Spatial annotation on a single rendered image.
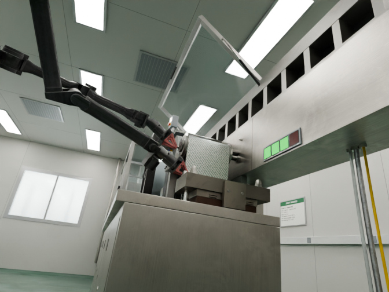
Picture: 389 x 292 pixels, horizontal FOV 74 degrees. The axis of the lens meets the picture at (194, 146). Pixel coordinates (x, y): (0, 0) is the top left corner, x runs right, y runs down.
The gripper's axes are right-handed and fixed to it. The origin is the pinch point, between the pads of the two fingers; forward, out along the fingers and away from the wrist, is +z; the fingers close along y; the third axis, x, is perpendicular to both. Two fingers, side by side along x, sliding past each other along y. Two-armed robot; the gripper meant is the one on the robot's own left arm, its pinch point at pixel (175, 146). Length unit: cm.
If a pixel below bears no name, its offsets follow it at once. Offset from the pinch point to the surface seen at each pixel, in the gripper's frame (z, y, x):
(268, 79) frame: 10, 32, 51
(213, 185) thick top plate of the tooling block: 23.9, 27.9, -13.5
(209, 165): 19.3, 8.5, 2.1
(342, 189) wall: 194, -133, 196
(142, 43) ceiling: -113, -106, 112
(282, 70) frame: 11, 43, 49
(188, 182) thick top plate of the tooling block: 15.3, 27.8, -20.4
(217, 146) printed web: 16.0, 8.1, 14.3
